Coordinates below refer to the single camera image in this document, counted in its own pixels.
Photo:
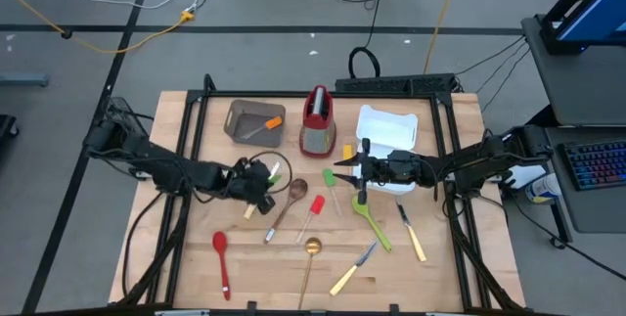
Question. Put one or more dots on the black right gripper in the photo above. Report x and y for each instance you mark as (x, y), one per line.
(391, 169)

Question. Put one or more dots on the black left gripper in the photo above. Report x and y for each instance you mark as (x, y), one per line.
(247, 184)

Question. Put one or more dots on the green silicone spatula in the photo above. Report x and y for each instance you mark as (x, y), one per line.
(276, 178)
(329, 177)

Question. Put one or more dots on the lime green silicone spoon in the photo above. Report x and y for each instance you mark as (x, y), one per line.
(362, 210)

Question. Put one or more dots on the white plastic bin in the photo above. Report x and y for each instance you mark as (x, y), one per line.
(391, 189)
(386, 127)

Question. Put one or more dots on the red silicone spatula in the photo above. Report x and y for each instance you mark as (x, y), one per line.
(318, 204)

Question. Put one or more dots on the red-topped steel box grater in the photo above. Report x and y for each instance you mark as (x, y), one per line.
(318, 135)

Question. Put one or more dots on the dark wooden spoon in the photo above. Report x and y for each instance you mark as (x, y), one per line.
(298, 190)

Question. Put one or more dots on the red silicone spoon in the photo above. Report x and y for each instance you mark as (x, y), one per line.
(220, 241)

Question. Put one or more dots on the gray plastic bin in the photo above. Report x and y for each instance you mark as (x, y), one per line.
(254, 110)

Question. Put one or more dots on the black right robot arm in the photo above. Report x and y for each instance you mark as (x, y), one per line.
(469, 162)

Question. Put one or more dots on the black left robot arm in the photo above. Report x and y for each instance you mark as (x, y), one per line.
(171, 171)

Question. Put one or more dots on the gold metal spoon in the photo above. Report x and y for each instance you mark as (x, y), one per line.
(313, 245)

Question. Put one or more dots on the black power strip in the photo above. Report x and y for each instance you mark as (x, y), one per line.
(391, 83)

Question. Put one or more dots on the black power supply box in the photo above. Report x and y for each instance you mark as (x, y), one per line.
(120, 108)

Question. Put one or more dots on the white paper sheet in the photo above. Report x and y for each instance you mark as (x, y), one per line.
(525, 176)

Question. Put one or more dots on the white wipes canister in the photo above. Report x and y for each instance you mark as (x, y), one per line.
(544, 190)

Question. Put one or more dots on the computer cart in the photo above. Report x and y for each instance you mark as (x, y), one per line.
(577, 86)

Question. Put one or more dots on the backlit black keyboard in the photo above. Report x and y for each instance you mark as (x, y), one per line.
(596, 164)

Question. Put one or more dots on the black floor object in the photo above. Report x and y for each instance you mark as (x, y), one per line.
(7, 127)

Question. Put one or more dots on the gray metal foot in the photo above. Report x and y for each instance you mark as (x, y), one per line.
(22, 80)

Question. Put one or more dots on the black computer monitor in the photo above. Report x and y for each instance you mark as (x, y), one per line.
(596, 13)

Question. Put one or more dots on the black aluminium frame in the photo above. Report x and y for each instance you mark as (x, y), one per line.
(318, 94)

